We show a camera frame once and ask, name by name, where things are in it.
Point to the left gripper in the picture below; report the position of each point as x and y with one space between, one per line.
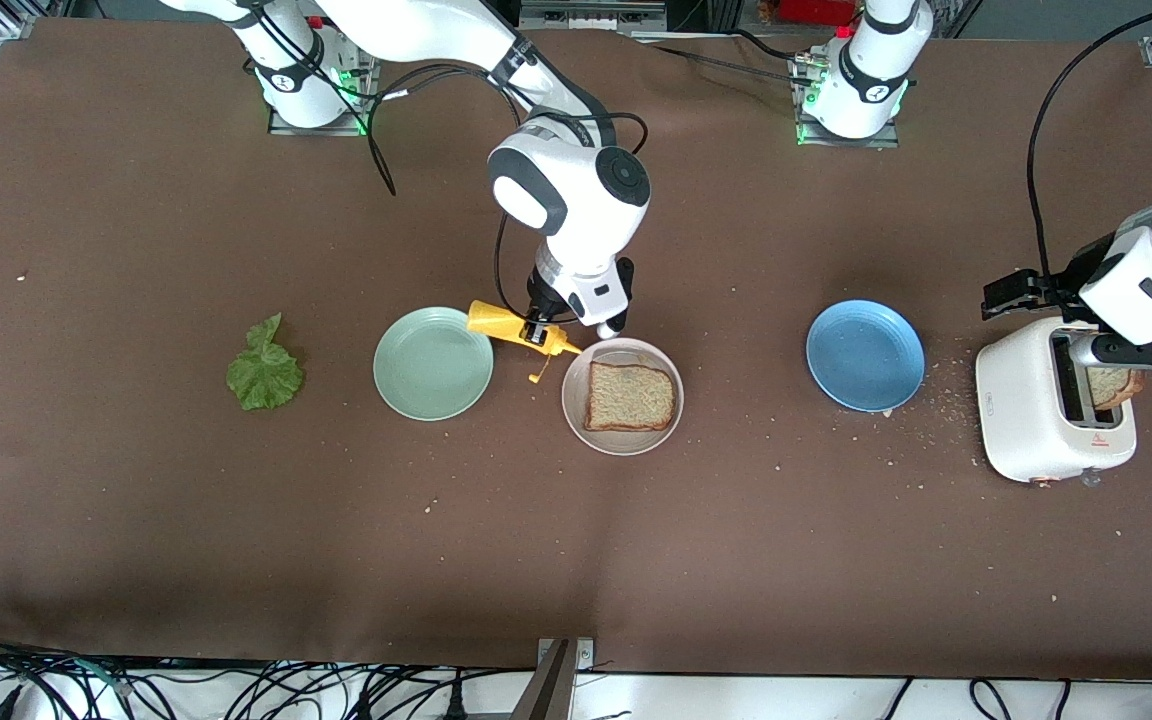
1063 285

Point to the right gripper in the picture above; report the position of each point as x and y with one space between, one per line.
540 307

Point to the yellow squeeze bottle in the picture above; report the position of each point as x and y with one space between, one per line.
496 322

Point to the brown bread slice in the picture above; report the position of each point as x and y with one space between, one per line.
1114 385
631 397

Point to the green lettuce leaf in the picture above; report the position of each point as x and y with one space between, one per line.
264 375

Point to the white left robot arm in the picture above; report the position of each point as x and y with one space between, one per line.
871 70

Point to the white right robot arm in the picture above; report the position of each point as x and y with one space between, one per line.
416 25

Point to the beige plate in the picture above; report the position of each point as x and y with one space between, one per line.
576 425

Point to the mint green plate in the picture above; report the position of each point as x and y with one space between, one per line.
433 363

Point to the blue plate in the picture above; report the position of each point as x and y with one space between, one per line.
864 356

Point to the white toaster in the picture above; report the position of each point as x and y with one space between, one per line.
1016 400

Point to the brown tablecloth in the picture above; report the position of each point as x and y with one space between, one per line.
576 560

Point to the red box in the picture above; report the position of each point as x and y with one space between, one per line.
816 10

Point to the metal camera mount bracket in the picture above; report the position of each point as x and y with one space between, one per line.
548 690

